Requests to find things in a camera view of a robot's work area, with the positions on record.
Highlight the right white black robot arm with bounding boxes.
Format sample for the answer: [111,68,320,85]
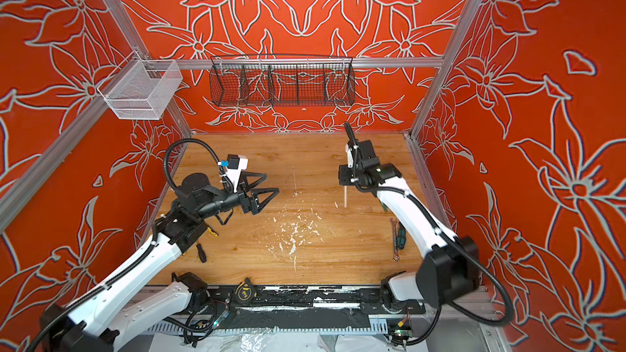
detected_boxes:
[338,140,479,308]

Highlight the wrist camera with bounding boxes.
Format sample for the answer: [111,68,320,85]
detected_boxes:
[218,154,248,193]
[346,144,354,169]

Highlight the left black corrugated cable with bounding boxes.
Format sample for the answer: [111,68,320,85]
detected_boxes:
[163,138,226,194]

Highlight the white wire basket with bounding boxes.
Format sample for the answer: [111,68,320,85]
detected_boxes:
[97,59,183,121]

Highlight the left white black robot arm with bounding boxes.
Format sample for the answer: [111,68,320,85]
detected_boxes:
[27,168,280,351]

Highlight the yellow black tape measure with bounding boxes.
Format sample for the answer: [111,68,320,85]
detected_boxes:
[235,278,257,305]

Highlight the black wire basket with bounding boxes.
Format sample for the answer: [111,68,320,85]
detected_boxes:
[209,55,356,108]

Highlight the green handled screwdriver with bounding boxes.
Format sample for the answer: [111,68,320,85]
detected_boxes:
[395,223,407,250]

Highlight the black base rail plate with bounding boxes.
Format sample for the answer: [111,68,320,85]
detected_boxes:
[201,285,426,315]

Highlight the black corrugated cable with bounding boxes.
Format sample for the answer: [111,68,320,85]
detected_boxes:
[163,138,226,194]
[343,121,514,345]

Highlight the white slotted cable duct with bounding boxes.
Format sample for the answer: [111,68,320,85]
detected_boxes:
[140,318,389,337]

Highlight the right black corrugated cable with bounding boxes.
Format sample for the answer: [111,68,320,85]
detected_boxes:
[343,121,514,345]

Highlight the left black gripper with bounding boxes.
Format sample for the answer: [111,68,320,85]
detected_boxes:
[200,169,279,220]

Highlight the yellow handled pliers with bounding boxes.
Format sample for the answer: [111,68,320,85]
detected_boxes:
[206,225,219,237]

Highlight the small circuit board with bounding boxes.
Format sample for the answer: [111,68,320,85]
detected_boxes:
[389,319,413,345]

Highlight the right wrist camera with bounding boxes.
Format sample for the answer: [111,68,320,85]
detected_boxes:
[346,144,354,169]

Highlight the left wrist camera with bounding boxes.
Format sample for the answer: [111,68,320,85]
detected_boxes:
[218,154,248,193]

